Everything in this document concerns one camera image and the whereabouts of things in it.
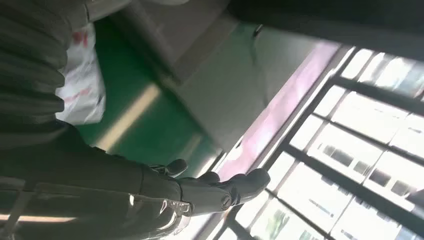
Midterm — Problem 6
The green conveyor belt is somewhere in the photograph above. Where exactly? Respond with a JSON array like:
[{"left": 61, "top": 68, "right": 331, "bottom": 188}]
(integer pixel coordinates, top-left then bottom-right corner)
[{"left": 75, "top": 16, "right": 227, "bottom": 178}]

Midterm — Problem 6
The black scanner column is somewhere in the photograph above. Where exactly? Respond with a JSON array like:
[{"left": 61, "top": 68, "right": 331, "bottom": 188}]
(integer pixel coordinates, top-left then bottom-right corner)
[{"left": 227, "top": 0, "right": 424, "bottom": 61}]

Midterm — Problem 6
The black scanner base plate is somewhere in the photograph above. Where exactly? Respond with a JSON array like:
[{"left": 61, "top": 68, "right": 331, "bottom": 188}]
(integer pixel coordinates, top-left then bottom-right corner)
[{"left": 86, "top": 0, "right": 240, "bottom": 85}]

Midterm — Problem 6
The black window frame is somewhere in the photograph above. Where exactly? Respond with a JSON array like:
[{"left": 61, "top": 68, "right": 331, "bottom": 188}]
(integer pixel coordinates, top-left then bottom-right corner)
[{"left": 205, "top": 43, "right": 424, "bottom": 240}]

